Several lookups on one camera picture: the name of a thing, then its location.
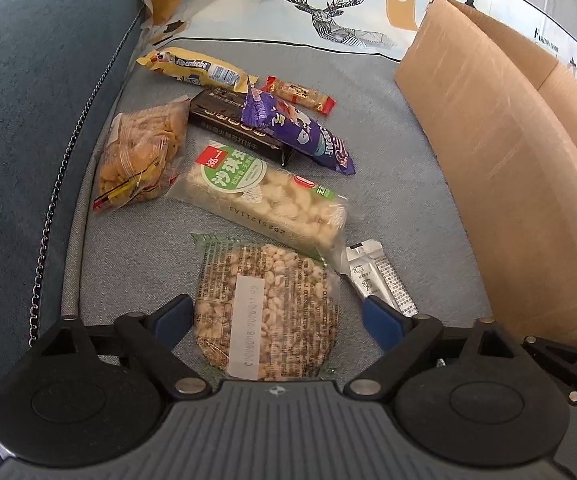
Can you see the silver sachet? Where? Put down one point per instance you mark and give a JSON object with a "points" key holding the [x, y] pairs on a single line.
{"points": [[376, 275]]}

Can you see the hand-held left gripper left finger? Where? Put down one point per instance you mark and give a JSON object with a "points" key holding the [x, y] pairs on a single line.
{"points": [[173, 320]]}

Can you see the purple snack bag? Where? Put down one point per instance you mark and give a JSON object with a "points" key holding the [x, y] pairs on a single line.
{"points": [[303, 132]]}

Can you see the cardboard box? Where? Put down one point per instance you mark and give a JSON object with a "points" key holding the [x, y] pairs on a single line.
{"points": [[513, 160]]}

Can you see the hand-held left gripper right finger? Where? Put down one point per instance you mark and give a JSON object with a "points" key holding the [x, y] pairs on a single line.
{"points": [[381, 322]]}

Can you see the red orange snack bar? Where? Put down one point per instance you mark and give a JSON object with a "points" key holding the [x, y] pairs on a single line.
{"points": [[298, 94]]}

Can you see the orange cracker bag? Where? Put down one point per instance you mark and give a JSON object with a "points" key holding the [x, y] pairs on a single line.
{"points": [[136, 152]]}

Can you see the yellow candy packet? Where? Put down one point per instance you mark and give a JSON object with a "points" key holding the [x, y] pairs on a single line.
{"points": [[193, 67]]}

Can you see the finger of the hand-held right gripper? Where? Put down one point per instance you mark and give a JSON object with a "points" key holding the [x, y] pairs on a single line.
{"points": [[563, 365]]}

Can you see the clear puffed grain bar packet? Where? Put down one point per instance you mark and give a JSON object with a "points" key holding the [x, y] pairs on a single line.
{"points": [[266, 310]]}

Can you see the black chocolate box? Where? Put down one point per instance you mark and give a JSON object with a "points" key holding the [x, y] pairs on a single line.
{"points": [[223, 122]]}

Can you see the deer printed cloth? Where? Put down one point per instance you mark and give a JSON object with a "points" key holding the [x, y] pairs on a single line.
{"points": [[318, 0]]}

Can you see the dark blue sofa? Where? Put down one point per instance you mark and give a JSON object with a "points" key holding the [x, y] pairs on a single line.
{"points": [[28, 110]]}

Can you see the green label rice crispy pack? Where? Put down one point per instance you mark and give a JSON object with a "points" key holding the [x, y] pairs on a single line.
{"points": [[273, 197]]}

